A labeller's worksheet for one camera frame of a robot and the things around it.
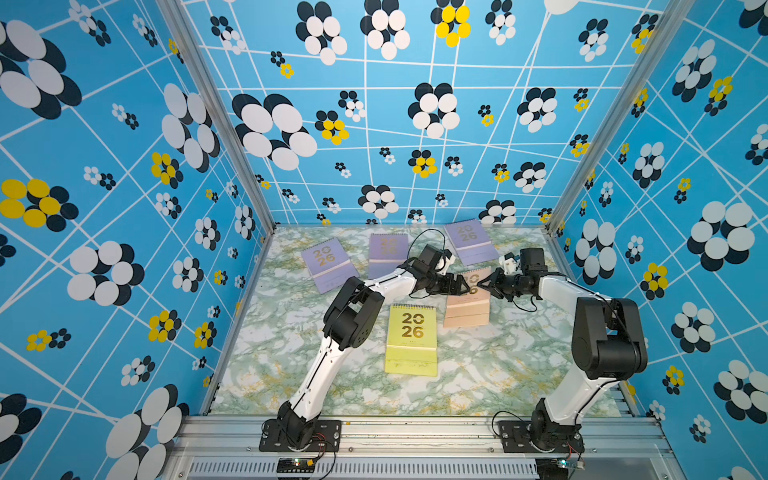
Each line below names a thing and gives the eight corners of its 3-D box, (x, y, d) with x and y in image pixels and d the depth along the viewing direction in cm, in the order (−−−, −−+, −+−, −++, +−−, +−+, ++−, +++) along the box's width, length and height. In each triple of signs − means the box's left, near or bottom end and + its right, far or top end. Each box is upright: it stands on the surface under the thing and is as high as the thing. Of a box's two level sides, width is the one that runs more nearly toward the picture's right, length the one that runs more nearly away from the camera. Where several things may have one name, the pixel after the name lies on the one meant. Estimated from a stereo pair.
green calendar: (385, 375, 85) (385, 372, 83) (386, 308, 99) (386, 304, 97) (441, 375, 85) (442, 372, 83) (434, 308, 99) (435, 304, 97)
